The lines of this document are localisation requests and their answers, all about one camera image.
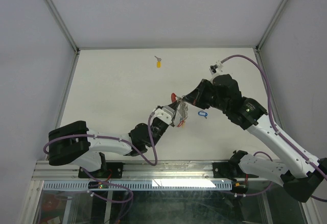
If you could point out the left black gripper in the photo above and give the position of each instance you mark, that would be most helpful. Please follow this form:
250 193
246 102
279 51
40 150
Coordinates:
172 124

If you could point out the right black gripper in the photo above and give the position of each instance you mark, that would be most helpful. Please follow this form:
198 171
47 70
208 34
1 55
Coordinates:
195 97

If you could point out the red grey keyring holder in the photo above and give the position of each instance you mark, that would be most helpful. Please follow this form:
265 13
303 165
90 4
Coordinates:
183 108

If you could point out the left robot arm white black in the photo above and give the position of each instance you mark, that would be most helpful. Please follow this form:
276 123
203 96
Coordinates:
77 144

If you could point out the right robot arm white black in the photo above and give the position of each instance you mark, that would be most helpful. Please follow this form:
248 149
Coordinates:
299 172

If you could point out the yellow tag key far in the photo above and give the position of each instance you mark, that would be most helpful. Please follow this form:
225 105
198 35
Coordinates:
158 61

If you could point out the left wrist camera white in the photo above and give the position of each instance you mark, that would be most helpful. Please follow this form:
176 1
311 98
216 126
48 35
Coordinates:
165 114

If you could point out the aluminium front rail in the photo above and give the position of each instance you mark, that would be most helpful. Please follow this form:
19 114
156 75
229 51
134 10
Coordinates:
132 170

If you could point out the grey slotted cable duct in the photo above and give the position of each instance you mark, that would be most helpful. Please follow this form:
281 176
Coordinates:
151 185

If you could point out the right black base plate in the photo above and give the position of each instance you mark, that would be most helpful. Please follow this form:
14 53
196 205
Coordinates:
229 171

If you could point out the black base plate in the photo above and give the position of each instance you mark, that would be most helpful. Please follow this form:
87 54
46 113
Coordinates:
229 171
112 170

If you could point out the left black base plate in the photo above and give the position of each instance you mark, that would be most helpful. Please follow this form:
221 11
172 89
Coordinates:
112 170

